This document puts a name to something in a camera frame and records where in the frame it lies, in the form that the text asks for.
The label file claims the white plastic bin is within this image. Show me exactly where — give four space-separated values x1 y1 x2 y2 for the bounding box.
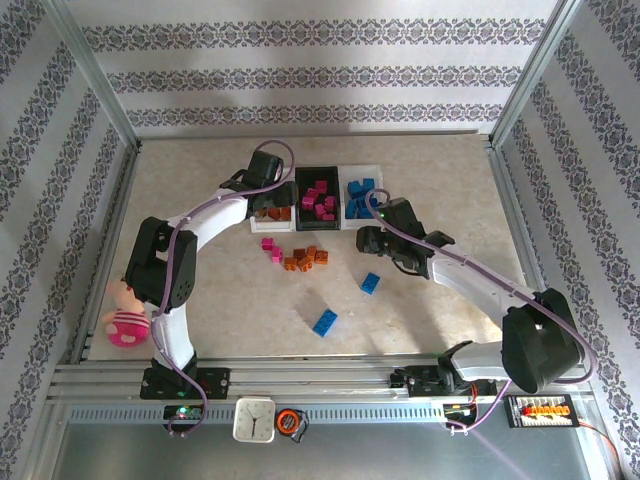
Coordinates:
339 164 386 231
248 167 297 235

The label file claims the black plastic bin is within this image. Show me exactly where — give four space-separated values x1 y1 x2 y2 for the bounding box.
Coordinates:
293 165 343 232

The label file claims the pink plush doll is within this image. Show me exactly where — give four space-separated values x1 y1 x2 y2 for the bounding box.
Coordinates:
102 277 152 350

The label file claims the orange black tape measure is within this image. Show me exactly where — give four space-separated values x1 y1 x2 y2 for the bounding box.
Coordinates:
276 407 310 444

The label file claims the grey metal sheet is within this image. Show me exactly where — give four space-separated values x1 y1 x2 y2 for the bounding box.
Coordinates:
49 422 609 480

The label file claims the white square clock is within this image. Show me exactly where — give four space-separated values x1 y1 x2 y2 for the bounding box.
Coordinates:
232 396 277 444

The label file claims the black power distribution board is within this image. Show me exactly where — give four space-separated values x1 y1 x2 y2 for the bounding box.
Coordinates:
506 393 581 430

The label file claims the controller board with green light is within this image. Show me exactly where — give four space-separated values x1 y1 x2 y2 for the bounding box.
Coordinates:
163 404 204 426

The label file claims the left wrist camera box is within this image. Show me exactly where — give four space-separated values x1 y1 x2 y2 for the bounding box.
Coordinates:
246 148 285 184

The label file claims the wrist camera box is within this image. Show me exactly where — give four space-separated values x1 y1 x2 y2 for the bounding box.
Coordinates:
373 197 427 242
246 148 285 184

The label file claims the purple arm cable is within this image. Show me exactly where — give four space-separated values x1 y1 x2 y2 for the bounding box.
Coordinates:
364 188 597 436
152 139 297 439

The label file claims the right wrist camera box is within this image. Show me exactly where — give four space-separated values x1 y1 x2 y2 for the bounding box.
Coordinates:
373 197 427 242

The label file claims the aluminium wall rail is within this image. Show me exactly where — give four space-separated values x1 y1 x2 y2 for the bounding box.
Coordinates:
137 130 494 143

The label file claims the aluminium side rail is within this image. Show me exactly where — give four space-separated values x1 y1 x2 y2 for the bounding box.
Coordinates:
67 142 144 364
487 142 551 301

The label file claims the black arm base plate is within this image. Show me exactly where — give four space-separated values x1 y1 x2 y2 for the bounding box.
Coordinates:
390 365 501 399
139 367 231 401

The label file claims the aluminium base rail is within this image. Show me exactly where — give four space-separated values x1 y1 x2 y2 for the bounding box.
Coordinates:
47 355 599 407

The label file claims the grey slotted cable duct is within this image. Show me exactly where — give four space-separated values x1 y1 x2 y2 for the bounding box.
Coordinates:
67 403 509 425

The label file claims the aluminium frame post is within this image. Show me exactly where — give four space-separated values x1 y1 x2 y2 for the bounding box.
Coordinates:
42 0 142 149
487 0 594 149

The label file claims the red wire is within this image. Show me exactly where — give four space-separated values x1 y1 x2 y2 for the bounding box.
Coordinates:
579 422 624 474

